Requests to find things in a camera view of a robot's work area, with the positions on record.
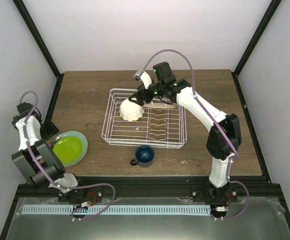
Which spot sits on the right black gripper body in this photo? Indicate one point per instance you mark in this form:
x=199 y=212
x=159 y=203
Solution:
x=148 y=98

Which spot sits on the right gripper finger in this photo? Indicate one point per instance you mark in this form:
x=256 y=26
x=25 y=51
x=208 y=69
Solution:
x=140 y=102
x=134 y=98

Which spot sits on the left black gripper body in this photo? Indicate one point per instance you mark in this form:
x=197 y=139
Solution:
x=46 y=132

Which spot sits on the white scalloped bowl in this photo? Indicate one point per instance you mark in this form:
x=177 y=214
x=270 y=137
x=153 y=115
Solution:
x=130 y=111

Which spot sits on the woven bamboo plate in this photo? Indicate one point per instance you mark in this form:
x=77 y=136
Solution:
x=157 y=105

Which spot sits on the lime green plate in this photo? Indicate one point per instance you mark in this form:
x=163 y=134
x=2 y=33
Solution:
x=68 y=149

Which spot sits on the white wire dish rack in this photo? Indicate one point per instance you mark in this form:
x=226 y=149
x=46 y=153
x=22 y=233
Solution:
x=158 y=128

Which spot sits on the pale green plate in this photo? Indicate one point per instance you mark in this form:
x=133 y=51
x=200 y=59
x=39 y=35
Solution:
x=83 y=140

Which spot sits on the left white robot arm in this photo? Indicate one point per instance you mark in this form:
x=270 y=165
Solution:
x=35 y=159

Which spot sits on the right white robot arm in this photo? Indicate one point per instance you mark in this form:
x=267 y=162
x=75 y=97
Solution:
x=224 y=131

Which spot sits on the dark blue mug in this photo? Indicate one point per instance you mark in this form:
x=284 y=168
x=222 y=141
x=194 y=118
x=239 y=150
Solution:
x=143 y=157

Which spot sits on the light blue slotted strip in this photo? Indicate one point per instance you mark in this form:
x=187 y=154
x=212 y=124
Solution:
x=186 y=210

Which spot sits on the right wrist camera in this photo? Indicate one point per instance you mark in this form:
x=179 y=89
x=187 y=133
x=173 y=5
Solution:
x=144 y=78

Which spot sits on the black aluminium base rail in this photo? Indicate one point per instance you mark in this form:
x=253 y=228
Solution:
x=197 y=188

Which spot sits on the left black frame post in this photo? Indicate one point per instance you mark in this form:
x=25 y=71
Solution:
x=28 y=20

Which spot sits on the black frame post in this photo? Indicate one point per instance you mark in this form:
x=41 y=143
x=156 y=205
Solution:
x=28 y=20
x=264 y=22

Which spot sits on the right black frame post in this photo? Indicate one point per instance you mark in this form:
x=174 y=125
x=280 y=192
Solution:
x=264 y=22

